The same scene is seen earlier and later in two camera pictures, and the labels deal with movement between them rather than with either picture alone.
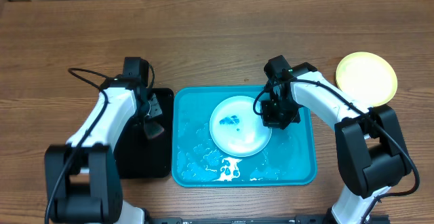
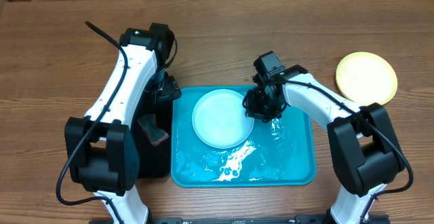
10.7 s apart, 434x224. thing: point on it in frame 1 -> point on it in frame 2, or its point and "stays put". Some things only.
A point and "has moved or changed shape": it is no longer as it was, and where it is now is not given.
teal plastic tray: x=218 y=140 stays put
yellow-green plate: x=367 y=79 stays put
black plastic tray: x=138 y=157 stays put
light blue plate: x=236 y=129 has moved or changed shape
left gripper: x=156 y=110 -> x=171 y=90
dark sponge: x=152 y=129 has moved or changed shape
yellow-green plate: x=367 y=78 stays put
